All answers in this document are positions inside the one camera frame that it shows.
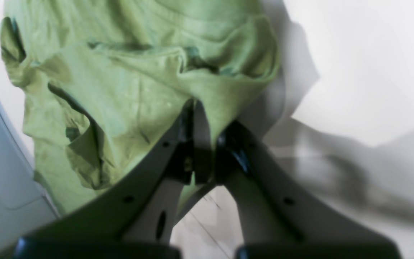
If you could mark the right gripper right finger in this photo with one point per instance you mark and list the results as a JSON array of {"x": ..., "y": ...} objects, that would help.
[{"x": 279, "y": 219}]

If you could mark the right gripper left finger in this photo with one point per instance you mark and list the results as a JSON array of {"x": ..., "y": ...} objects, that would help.
[{"x": 132, "y": 220}]

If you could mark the olive green t-shirt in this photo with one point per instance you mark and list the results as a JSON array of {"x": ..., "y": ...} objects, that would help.
[{"x": 105, "y": 79}]

